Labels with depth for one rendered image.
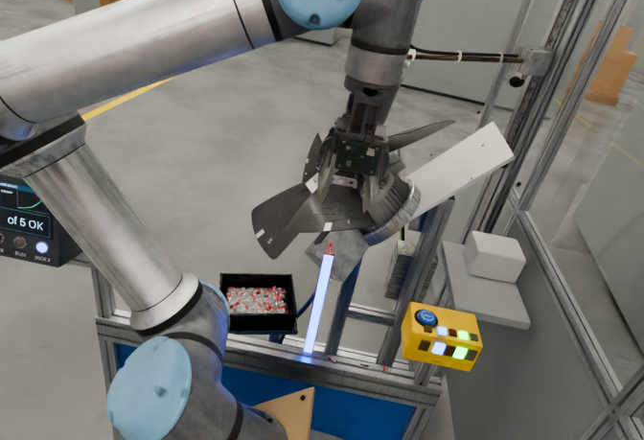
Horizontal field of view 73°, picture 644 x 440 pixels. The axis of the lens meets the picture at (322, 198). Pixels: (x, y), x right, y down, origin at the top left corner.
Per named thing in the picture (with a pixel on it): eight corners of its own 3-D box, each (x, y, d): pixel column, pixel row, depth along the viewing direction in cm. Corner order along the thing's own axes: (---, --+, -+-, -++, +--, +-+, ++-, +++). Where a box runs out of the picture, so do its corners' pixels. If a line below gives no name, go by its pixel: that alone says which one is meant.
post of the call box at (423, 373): (425, 376, 113) (439, 344, 106) (425, 386, 110) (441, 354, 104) (413, 374, 113) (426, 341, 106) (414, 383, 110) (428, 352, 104)
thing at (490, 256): (504, 256, 165) (516, 233, 159) (515, 285, 151) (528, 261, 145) (459, 247, 165) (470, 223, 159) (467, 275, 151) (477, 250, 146)
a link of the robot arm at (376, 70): (352, 35, 59) (411, 47, 59) (345, 69, 61) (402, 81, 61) (348, 47, 53) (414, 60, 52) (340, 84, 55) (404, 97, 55)
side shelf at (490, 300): (500, 259, 168) (504, 252, 167) (527, 330, 137) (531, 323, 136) (440, 246, 169) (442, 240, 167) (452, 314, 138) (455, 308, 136)
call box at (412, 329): (461, 342, 110) (475, 312, 104) (468, 377, 101) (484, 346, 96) (399, 330, 110) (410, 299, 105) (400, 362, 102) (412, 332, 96)
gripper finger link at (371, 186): (360, 227, 66) (356, 173, 61) (362, 207, 71) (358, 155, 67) (381, 227, 66) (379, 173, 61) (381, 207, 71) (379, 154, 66)
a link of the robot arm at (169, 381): (157, 494, 55) (78, 436, 50) (178, 405, 68) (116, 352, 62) (234, 451, 54) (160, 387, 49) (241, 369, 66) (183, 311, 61)
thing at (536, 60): (528, 71, 144) (539, 44, 140) (545, 78, 139) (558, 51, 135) (507, 70, 139) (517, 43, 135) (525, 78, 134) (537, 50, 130)
